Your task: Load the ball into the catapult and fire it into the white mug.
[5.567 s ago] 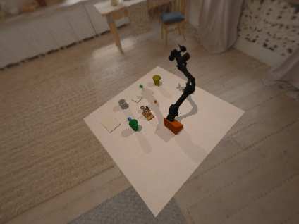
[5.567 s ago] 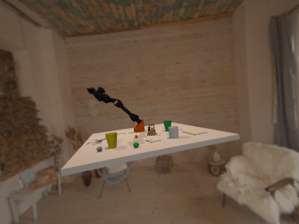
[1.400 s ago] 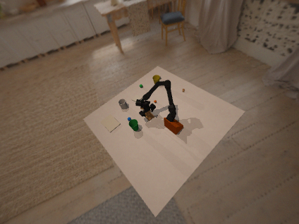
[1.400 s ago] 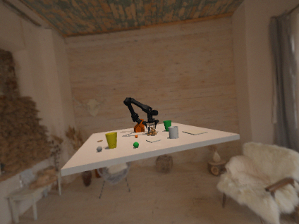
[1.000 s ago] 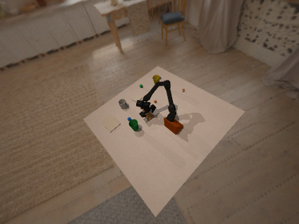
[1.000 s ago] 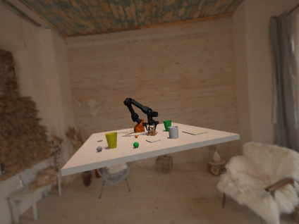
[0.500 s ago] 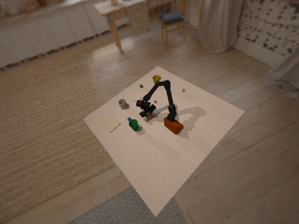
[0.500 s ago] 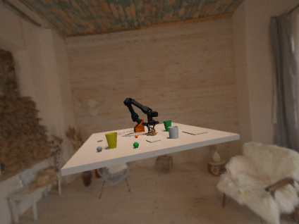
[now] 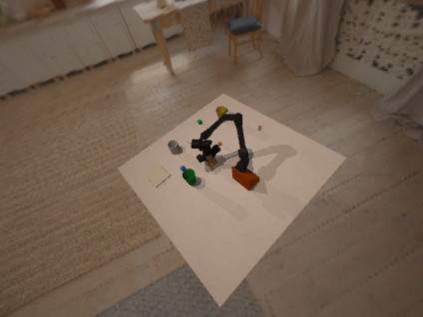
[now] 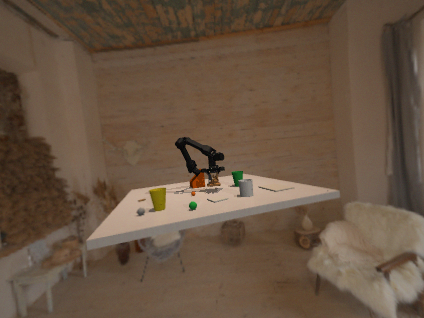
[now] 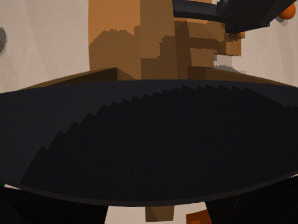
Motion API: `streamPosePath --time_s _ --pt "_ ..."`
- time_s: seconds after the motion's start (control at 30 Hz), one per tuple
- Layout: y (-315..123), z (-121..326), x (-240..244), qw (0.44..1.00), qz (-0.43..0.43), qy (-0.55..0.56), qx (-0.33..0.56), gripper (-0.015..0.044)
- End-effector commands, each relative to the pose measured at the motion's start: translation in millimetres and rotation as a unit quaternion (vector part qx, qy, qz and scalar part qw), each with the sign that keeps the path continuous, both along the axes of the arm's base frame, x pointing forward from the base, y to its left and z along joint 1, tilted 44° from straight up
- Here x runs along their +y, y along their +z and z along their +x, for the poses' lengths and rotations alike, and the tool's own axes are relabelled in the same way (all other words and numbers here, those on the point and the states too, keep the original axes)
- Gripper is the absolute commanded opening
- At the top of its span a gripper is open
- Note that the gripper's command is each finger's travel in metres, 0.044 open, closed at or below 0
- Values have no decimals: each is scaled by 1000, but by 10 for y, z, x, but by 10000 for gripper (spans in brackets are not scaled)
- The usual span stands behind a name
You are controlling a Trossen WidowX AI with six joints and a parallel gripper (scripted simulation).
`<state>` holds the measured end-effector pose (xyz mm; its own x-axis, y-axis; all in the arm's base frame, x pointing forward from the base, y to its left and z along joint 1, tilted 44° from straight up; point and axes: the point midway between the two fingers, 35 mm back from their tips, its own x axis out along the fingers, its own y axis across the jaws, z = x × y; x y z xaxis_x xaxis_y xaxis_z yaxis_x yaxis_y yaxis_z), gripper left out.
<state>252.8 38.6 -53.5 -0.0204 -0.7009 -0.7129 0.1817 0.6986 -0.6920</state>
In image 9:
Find white cup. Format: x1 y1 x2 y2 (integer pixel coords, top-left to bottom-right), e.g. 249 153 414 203
168 140 181 155

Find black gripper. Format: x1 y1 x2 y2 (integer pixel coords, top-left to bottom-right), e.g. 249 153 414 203
197 145 220 162

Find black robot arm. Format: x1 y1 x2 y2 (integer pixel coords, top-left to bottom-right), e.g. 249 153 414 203
191 113 249 172

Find olive yellow cup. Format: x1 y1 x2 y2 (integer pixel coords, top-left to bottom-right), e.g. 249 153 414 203
215 106 226 118

